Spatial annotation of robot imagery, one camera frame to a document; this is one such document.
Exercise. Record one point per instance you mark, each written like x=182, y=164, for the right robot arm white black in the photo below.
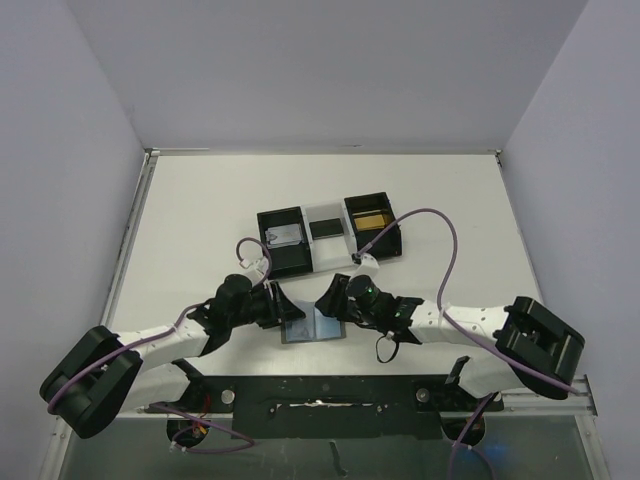
x=527, y=345

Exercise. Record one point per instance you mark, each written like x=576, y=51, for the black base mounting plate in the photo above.
x=330, y=407

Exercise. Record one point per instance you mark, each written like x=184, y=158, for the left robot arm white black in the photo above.
x=106, y=373

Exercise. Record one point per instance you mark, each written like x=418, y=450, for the silver card in left bin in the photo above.
x=281, y=236

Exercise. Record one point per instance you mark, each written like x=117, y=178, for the grey leather card holder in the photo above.
x=313, y=328

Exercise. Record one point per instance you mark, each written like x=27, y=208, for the gold card in right bin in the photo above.
x=371, y=220

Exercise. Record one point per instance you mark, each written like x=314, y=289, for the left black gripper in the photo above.
x=274, y=304

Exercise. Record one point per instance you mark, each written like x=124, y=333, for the black white three-bin tray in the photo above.
x=316, y=256

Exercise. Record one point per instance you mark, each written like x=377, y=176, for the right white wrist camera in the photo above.
x=366, y=265

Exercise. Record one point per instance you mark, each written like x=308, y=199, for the black card in middle bin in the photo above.
x=326, y=228

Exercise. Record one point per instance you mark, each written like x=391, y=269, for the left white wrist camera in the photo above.
x=257, y=271

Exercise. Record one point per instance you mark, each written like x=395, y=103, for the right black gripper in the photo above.
x=339, y=296

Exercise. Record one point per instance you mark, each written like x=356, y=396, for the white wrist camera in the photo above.
x=257, y=271
x=366, y=265

